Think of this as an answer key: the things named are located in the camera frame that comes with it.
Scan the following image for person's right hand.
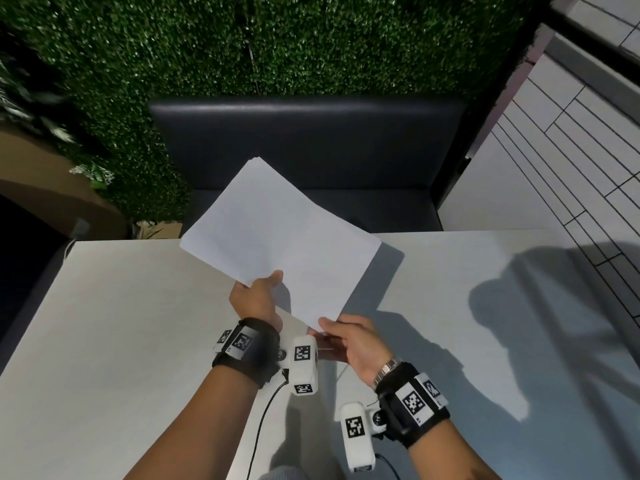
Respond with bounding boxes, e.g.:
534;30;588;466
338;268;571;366
307;314;397;389

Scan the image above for white paper sheet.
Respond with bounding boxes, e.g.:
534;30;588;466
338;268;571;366
179;157;383;334

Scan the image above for person's left hand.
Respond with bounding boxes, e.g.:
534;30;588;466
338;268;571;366
228;270;284;334

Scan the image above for dark leather bench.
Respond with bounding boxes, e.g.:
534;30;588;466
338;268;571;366
149;95;469;236

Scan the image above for brown counter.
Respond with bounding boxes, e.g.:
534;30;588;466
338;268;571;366
0;126;129;241

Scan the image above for black wristband with marker tags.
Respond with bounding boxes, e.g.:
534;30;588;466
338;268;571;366
212;317;281;390
375;362;451;449

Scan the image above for person's left forearm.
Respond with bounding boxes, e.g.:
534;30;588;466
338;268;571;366
124;365;262;480

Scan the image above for leafy plant with white flowers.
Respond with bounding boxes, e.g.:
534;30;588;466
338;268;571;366
0;54;117;191

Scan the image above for artificial green hedge panel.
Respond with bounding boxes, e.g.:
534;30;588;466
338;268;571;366
0;0;553;223

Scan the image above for white wrist camera with marker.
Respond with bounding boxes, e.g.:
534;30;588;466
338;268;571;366
340;402;387;473
277;336;320;397

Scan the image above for silver wristwatch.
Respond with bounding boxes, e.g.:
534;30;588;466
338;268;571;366
372;357;403;388

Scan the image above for person's right forearm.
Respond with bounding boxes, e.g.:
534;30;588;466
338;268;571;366
407;420;502;480

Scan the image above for brown cardboard piece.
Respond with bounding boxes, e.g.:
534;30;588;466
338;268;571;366
134;220;184;241

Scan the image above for thin black cable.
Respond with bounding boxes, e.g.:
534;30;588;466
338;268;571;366
373;452;401;480
245;370;291;480

